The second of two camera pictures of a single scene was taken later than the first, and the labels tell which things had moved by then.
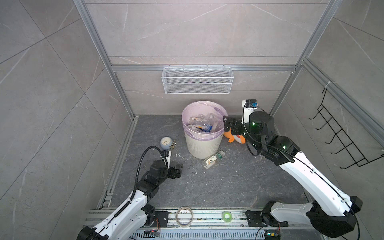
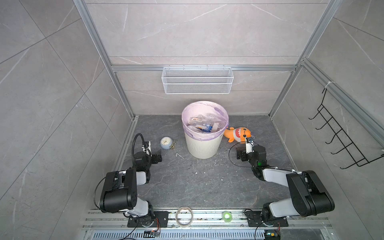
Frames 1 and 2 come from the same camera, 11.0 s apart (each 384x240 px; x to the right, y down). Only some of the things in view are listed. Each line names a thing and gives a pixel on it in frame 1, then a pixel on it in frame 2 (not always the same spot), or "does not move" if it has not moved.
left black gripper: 179,171 -> 154,157
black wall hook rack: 342,138 does not move
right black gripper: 228,124 -> 244,154
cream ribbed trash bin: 203,149 does not move
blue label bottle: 206,127 does not move
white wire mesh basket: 195,80 does not move
